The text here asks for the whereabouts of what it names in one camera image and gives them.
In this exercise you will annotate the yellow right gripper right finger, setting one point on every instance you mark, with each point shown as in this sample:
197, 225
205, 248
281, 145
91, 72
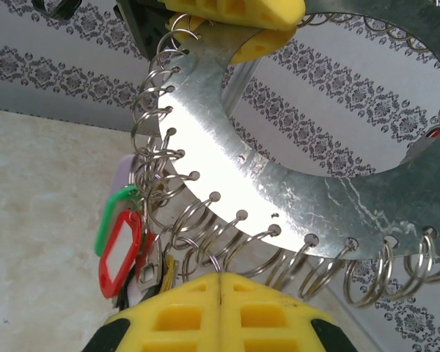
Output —
271, 322

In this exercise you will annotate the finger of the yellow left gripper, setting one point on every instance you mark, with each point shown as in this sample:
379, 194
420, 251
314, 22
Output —
267, 40
242, 11

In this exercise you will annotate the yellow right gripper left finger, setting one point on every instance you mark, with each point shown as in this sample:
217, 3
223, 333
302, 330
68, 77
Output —
176, 322

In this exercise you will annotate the yellow key tag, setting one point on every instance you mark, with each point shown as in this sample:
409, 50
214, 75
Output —
169, 271

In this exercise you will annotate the silver key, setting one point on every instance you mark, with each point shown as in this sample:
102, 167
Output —
148, 271

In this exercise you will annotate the green key tag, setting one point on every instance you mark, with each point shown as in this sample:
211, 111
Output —
102, 234

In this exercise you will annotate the metal disc with key rings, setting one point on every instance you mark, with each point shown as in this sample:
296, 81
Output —
278, 198

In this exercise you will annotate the lilac key tag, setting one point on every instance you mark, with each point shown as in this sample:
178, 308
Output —
119, 176

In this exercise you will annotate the small red key tag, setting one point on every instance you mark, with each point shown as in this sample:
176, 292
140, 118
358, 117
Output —
434, 133

